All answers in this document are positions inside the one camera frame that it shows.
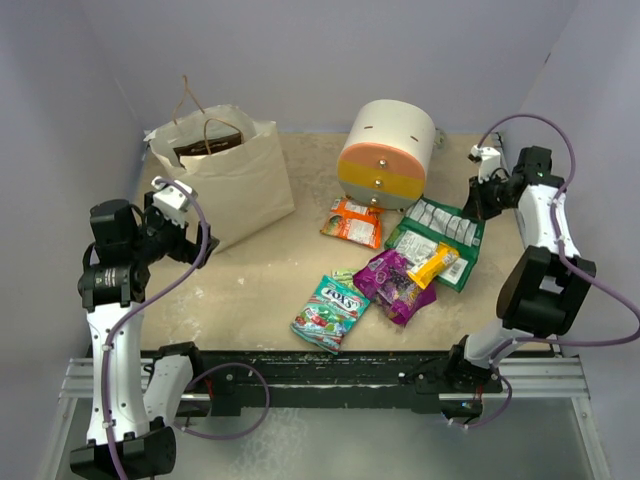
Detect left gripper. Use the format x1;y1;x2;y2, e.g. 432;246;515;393
130;192;217;268

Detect green snack bag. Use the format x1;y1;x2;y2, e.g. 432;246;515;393
385;197;485;293

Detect yellow small snack box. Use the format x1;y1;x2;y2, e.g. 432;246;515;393
407;243;459;289

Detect brown Kettle chips bag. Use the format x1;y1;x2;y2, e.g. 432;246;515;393
173;133;243;157

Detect teal Fox's candy bag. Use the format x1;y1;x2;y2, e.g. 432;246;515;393
290;275;370;355

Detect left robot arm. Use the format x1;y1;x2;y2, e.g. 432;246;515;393
70;185;218;479

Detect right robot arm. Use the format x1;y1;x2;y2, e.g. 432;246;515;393
444;146;596;391

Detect white paper bag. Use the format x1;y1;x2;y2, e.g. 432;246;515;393
145;102;295;252

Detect purple candy bag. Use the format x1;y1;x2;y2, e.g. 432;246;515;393
353;249;437;327

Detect white cylinder toy drawers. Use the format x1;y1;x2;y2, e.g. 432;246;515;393
337;99;436;210

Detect orange snack packet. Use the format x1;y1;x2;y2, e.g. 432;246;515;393
320;197;383;249

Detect small light green packet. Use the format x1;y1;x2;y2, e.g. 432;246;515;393
331;268;359;284

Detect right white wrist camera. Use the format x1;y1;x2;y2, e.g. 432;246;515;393
469;145;502;183

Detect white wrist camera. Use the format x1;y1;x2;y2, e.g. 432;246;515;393
151;176;191;228
469;145;502;183

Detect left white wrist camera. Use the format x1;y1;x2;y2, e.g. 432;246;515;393
151;176;191;228

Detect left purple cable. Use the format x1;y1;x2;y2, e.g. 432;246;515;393
101;179;271;480

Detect purple cable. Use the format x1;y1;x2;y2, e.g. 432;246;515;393
449;113;640;431
101;179;271;480

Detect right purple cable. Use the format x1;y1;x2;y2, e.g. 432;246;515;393
449;113;640;431

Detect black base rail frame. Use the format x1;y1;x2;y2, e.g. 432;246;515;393
139;348;506;417

